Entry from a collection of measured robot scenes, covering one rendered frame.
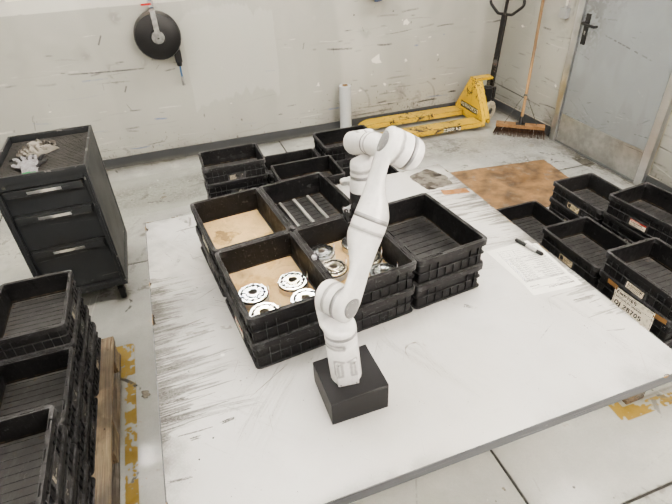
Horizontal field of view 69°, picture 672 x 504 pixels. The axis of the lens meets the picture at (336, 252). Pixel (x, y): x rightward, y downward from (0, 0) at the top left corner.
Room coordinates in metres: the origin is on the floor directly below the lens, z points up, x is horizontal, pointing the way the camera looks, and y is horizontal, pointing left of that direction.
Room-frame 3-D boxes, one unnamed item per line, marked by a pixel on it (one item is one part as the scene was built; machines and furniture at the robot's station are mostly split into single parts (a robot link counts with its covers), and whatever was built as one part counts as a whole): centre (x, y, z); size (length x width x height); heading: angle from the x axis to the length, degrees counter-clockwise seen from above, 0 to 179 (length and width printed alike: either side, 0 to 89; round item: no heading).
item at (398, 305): (1.44, -0.06, 0.76); 0.40 x 0.30 x 0.12; 25
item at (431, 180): (2.36, -0.52, 0.71); 0.22 x 0.19 x 0.01; 18
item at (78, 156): (2.52, 1.55, 0.45); 0.60 x 0.45 x 0.90; 18
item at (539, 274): (1.56, -0.79, 0.70); 0.33 x 0.23 x 0.01; 18
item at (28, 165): (2.38, 1.58, 0.88); 0.25 x 0.19 x 0.03; 18
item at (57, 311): (1.60, 1.30, 0.37); 0.40 x 0.30 x 0.45; 18
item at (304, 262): (1.31, 0.22, 0.87); 0.40 x 0.30 x 0.11; 25
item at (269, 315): (1.31, 0.22, 0.92); 0.40 x 0.30 x 0.02; 25
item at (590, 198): (2.54, -1.55, 0.31); 0.40 x 0.30 x 0.34; 18
